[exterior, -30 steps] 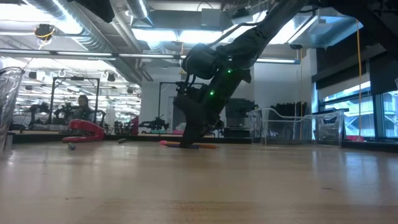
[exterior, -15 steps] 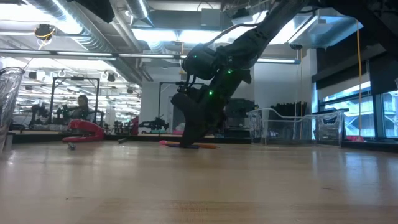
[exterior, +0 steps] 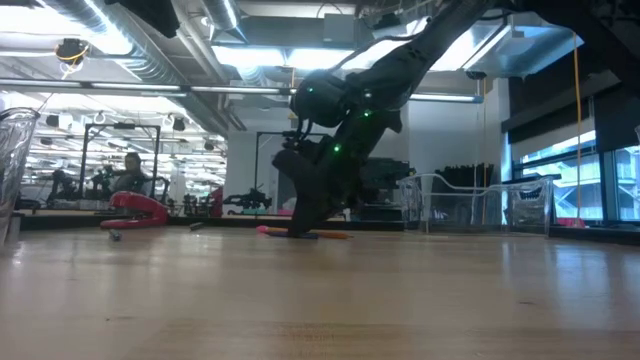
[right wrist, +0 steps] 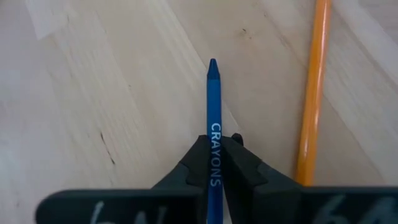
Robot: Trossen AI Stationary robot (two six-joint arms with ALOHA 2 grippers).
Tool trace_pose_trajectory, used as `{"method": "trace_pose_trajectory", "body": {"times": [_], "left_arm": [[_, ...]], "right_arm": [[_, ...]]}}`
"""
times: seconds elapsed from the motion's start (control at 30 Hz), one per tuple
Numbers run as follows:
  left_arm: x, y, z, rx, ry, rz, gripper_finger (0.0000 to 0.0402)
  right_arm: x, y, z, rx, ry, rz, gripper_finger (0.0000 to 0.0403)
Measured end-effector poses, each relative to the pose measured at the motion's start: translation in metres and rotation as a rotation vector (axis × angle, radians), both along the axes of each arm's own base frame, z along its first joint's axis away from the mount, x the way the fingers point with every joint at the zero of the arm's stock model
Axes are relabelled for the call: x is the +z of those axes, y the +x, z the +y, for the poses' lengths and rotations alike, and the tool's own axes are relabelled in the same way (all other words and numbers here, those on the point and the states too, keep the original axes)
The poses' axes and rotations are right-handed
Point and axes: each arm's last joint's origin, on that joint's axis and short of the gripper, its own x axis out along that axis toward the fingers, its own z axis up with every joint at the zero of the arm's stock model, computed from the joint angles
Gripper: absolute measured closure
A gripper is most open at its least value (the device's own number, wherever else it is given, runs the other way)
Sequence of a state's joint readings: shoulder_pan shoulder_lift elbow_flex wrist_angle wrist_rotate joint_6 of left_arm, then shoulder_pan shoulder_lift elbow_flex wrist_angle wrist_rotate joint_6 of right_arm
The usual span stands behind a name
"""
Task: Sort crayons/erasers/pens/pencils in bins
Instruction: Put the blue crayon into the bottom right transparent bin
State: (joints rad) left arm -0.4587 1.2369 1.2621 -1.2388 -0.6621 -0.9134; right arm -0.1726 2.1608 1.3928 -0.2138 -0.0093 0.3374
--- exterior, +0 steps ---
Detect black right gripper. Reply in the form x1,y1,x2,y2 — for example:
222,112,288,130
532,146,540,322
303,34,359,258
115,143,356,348
288,117,386,237

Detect yellow pencil pink eraser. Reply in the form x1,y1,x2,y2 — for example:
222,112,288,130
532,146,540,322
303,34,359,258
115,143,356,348
255,224,354,241

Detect clear plastic bin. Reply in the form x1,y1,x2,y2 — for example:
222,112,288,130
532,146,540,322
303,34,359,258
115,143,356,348
0,106,42,247
398,172,556,236

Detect black cabinet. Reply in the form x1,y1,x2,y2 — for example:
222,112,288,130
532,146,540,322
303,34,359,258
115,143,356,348
364,157,412,222

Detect long linear light fixture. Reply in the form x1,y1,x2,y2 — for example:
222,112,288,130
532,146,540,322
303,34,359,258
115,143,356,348
0,77,485,105

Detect black storage rack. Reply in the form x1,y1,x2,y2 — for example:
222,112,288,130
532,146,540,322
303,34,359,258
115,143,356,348
433,162,496,224

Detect red stapler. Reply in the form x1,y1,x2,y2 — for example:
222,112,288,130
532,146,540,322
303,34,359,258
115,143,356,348
98,190,170,231

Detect person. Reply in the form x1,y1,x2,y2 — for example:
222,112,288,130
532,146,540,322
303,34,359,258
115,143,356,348
107,152,154,197

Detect black ceiling-mounted device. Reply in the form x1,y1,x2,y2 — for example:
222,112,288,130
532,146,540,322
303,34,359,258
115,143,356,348
53,37,91,66

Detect black background station frame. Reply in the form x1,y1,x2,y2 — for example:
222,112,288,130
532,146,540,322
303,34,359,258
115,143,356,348
253,129,301,217
78,121,162,201

